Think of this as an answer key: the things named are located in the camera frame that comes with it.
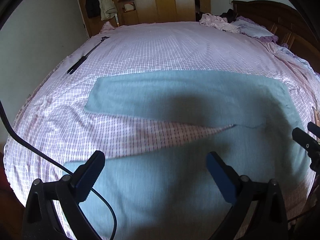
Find lavender ruffled pillow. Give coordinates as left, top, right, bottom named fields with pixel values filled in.
left=232, top=16, right=279, bottom=43

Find black cable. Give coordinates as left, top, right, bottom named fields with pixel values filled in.
left=0, top=100, right=118, bottom=240

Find pink checked bed sheet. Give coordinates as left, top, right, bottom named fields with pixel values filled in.
left=3, top=21, right=320, bottom=240

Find dark hanging garment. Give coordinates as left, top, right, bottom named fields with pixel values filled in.
left=85, top=0, right=101, bottom=18

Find light teal pants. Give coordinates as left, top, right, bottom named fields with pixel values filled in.
left=62, top=70, right=311, bottom=240

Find beige hanging jacket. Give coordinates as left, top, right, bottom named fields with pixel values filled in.
left=99, top=0, right=117, bottom=21

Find dark wooden headboard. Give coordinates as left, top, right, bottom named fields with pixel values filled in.
left=232, top=0, right=319, bottom=72

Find black telescopic stick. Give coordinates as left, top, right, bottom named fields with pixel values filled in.
left=67, top=36, right=109, bottom=75

